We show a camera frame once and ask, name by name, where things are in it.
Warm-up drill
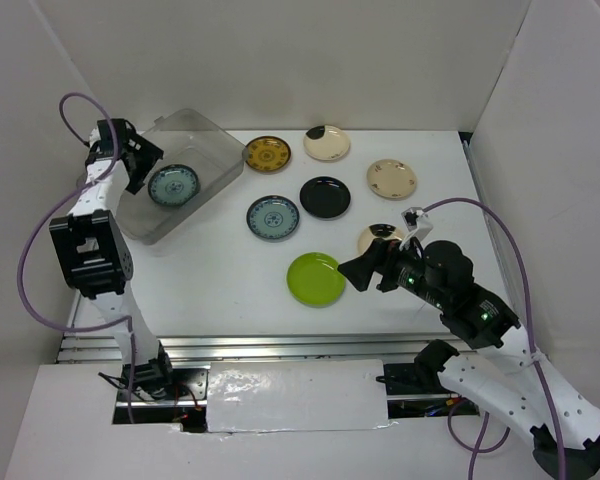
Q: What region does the cream plate with brown motifs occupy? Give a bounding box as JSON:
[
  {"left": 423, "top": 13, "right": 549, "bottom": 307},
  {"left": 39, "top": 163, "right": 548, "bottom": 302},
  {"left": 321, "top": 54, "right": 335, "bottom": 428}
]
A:
[{"left": 366, "top": 159, "right": 418, "bottom": 200}]

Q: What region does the blue white patterned plate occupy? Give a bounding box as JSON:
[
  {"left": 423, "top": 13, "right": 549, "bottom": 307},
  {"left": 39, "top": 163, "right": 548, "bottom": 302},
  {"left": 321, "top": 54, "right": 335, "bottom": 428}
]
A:
[{"left": 246, "top": 195, "right": 300, "bottom": 241}]

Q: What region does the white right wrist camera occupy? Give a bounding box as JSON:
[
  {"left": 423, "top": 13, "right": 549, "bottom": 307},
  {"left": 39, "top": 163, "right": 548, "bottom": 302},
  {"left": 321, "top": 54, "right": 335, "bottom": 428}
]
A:
[{"left": 400, "top": 207, "right": 433, "bottom": 250}]

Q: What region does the cream plate with black patch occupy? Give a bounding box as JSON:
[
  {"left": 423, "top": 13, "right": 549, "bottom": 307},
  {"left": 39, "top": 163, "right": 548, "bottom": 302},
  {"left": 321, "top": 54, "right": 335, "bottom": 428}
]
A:
[{"left": 303, "top": 125, "right": 351, "bottom": 162}]

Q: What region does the clear plastic bin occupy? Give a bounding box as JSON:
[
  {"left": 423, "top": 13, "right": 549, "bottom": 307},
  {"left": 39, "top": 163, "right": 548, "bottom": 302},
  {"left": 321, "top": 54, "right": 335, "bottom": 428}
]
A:
[{"left": 70, "top": 109, "right": 245, "bottom": 245}]

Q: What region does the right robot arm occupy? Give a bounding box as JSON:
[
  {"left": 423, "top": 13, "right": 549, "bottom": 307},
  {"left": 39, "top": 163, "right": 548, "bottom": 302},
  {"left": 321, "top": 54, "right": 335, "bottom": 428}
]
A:
[{"left": 338, "top": 239, "right": 600, "bottom": 479}]

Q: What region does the white cover panel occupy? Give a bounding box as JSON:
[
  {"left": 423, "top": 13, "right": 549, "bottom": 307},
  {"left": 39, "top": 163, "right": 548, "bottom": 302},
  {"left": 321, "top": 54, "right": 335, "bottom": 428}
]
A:
[{"left": 206, "top": 360, "right": 389, "bottom": 433}]

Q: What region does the black glossy plate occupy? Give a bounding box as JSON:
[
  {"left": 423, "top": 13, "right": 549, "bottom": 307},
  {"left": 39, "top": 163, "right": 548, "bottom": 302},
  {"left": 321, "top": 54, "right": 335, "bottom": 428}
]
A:
[{"left": 299, "top": 176, "right": 351, "bottom": 220}]

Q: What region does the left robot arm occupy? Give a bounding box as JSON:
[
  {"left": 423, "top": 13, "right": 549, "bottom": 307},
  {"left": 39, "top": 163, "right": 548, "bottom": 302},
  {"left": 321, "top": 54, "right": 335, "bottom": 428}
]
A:
[{"left": 49, "top": 118, "right": 178, "bottom": 401}]

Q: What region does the lime green plate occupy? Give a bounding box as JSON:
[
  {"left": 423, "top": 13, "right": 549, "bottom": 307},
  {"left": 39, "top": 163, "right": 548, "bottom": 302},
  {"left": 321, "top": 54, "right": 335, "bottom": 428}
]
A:
[{"left": 286, "top": 252, "right": 346, "bottom": 307}]

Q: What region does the yellow patterned plate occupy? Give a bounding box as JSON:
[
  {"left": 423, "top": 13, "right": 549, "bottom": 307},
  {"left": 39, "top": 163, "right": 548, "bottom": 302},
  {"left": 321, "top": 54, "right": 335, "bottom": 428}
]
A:
[{"left": 243, "top": 136, "right": 292, "bottom": 174}]

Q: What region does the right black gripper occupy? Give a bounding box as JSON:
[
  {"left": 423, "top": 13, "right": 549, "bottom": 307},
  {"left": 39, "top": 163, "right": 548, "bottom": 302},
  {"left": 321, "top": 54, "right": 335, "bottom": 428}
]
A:
[{"left": 336, "top": 233, "right": 446, "bottom": 307}]

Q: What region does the cream plate black patch right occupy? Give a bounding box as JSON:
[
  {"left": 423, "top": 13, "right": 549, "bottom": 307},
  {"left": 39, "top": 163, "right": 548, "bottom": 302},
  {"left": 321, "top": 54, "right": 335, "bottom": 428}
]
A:
[{"left": 357, "top": 223, "right": 405, "bottom": 255}]

